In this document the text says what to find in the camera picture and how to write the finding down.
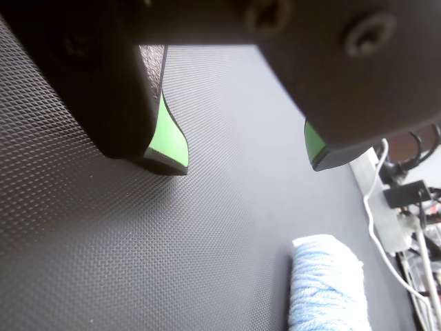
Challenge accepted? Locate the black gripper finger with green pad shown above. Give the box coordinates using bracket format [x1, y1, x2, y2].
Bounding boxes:
[240, 0, 441, 172]
[0, 0, 190, 177]

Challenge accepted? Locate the light blue yarn block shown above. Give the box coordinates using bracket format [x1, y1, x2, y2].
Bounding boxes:
[287, 234, 372, 331]

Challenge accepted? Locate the black looped cable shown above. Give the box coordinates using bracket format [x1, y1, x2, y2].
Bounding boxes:
[381, 123, 441, 181]

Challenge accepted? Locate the black bracket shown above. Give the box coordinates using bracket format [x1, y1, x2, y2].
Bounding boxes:
[384, 179, 433, 208]

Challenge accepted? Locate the white cable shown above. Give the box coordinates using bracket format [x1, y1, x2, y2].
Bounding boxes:
[362, 137, 432, 308]

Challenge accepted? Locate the grey cable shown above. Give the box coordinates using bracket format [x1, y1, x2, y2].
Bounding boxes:
[414, 230, 441, 331]

